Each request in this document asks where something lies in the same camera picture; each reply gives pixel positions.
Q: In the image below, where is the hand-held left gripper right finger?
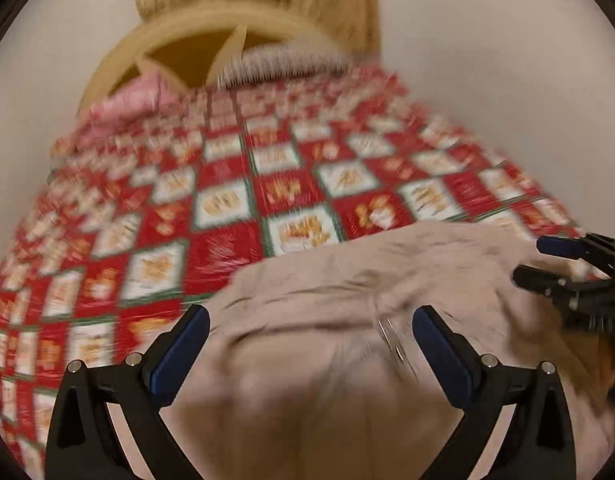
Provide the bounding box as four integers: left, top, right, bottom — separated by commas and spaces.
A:
412, 305, 575, 480

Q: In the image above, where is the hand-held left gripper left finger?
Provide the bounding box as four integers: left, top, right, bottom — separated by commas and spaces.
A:
44, 304, 211, 480

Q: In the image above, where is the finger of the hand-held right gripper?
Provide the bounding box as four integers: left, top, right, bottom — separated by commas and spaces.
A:
512, 266, 583, 311
536, 233, 615, 282

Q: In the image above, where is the beige quilted puffer jacket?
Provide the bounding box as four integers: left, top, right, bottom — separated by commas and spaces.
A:
138, 220, 615, 480

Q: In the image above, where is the red checkered bear bedspread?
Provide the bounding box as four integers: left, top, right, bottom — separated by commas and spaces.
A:
0, 62, 603, 480

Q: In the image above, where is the pink floral pillow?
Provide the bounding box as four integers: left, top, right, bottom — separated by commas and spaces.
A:
76, 71, 189, 147

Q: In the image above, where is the cream wooden headboard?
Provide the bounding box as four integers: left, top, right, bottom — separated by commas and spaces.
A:
78, 5, 349, 117

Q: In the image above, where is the striped pillow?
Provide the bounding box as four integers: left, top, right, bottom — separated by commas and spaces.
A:
218, 44, 354, 92

